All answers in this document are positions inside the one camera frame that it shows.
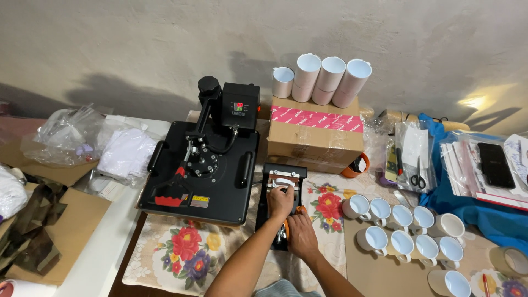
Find person's right hand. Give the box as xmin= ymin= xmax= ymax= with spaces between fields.
xmin=286 ymin=205 xmax=321 ymax=261

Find person's left hand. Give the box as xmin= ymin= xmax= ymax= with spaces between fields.
xmin=267 ymin=186 xmax=296 ymax=222

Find white mug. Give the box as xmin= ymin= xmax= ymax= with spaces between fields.
xmin=274 ymin=178 xmax=295 ymax=193

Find black mug press orange handle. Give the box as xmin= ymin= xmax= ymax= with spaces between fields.
xmin=254 ymin=162 xmax=308 ymax=251

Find cardboard box with pink tape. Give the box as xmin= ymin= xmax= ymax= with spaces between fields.
xmin=267 ymin=95 xmax=365 ymax=174

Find orange bowl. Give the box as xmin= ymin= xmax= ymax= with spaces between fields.
xmin=341 ymin=153 xmax=370 ymax=179

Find person's striped blue shirt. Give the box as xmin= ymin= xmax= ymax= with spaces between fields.
xmin=253 ymin=279 xmax=323 ymax=297

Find black flat heat press machine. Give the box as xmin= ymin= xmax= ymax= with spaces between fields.
xmin=136 ymin=76 xmax=261 ymax=226

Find brown mat under mugs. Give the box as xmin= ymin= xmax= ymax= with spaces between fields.
xmin=343 ymin=193 xmax=497 ymax=297

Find crumpled clear plastic wrap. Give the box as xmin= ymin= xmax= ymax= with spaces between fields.
xmin=364 ymin=116 xmax=397 ymax=173

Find group of white ceramic mugs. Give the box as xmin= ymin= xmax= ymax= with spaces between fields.
xmin=342 ymin=193 xmax=472 ymax=297

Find floral lace tablecloth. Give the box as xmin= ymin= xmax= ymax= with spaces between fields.
xmin=122 ymin=171 xmax=528 ymax=297

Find stack of paper-wrapped mugs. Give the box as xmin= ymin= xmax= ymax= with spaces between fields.
xmin=271 ymin=52 xmax=373 ymax=109

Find black scissors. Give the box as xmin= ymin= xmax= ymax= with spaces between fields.
xmin=410 ymin=155 xmax=427 ymax=190

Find clear bag with white papers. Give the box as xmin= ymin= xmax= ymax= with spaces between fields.
xmin=394 ymin=121 xmax=438 ymax=194

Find bag of white folded cloths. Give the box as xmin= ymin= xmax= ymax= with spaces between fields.
xmin=84 ymin=115 xmax=162 ymax=202

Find clear zip bag with sheets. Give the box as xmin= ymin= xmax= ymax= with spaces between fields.
xmin=439 ymin=131 xmax=528 ymax=212

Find blue cloth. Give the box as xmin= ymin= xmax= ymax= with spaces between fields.
xmin=418 ymin=113 xmax=528 ymax=255

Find brown paper roll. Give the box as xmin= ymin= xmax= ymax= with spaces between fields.
xmin=379 ymin=109 xmax=471 ymax=133

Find white side table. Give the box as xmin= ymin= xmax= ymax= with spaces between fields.
xmin=53 ymin=117 xmax=172 ymax=297

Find black phone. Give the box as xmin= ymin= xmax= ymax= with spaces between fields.
xmin=477 ymin=142 xmax=516 ymax=190

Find brown cardboard sheet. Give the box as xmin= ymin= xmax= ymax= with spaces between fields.
xmin=0 ymin=139 xmax=113 ymax=286

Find brown tape roll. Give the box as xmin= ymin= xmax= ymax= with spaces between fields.
xmin=488 ymin=246 xmax=528 ymax=278

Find white paper with handwriting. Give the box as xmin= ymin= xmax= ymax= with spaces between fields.
xmin=502 ymin=133 xmax=528 ymax=187

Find clear plastic bag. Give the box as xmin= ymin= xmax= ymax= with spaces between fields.
xmin=20 ymin=104 xmax=109 ymax=166

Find camouflage cloth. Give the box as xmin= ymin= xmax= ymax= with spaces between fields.
xmin=0 ymin=175 xmax=69 ymax=278

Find white cloth bundle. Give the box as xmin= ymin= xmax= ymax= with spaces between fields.
xmin=0 ymin=164 xmax=29 ymax=221

